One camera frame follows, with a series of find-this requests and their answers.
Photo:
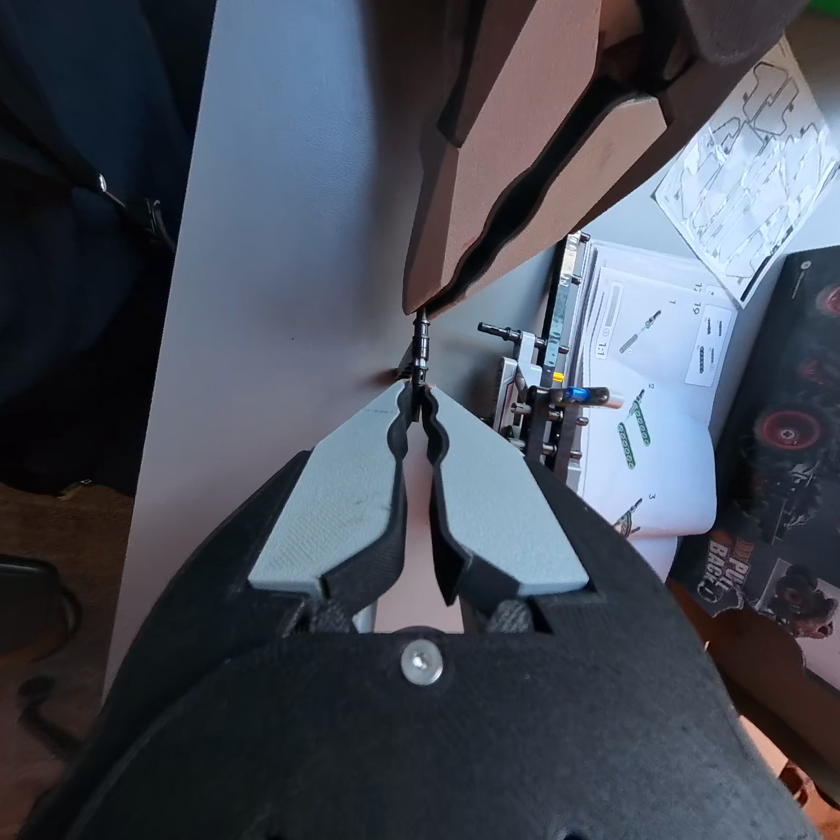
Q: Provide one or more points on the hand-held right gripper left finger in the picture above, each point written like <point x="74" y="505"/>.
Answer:
<point x="328" y="512"/>

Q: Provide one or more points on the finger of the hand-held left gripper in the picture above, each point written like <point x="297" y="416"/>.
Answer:
<point x="604" y="144"/>
<point x="512" y="85"/>

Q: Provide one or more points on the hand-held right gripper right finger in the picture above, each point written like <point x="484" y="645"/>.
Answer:
<point x="505" y="518"/>

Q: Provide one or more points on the black lego axle piece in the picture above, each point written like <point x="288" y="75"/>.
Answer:
<point x="421" y="341"/>

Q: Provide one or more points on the partly built lego model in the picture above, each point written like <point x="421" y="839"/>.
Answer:
<point x="538" y="420"/>

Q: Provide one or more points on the lego instruction booklet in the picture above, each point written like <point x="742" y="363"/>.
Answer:
<point x="663" y="459"/>

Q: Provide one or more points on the black lego set box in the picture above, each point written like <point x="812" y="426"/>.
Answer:
<point x="781" y="459"/>

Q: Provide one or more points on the clear sticker sheet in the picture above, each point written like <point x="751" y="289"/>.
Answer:
<point x="741" y="197"/>

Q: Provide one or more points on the black office chair base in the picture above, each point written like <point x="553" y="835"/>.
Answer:
<point x="33" y="604"/>

